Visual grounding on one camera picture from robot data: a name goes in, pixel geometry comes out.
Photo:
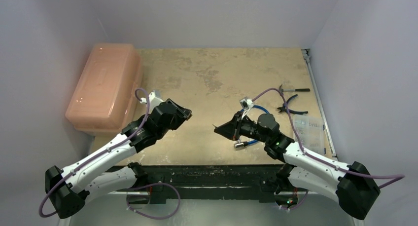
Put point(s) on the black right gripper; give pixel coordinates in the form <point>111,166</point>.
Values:
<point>236,125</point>

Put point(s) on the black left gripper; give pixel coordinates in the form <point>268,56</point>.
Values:
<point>181,116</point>

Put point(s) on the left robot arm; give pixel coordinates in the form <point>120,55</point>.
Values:
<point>70,188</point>

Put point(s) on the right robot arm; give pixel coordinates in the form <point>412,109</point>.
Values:
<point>347,184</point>

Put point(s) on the clear plastic parts box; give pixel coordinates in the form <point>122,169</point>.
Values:
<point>311,132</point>

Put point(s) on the pink plastic storage box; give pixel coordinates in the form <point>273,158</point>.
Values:
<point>104,102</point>

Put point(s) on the blue cable lock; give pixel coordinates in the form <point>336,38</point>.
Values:
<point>240,145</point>

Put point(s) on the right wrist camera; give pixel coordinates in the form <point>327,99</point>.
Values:
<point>246,104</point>

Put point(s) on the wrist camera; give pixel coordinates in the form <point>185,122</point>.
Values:
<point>155,99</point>
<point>246,104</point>

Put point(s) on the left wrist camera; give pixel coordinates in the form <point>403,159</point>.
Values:
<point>155,99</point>

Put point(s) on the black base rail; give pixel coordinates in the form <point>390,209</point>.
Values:
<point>213,182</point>

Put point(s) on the small black handled hammer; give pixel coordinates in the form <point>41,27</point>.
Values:
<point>283,90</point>

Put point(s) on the aluminium frame rail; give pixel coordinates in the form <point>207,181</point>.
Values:
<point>307,57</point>

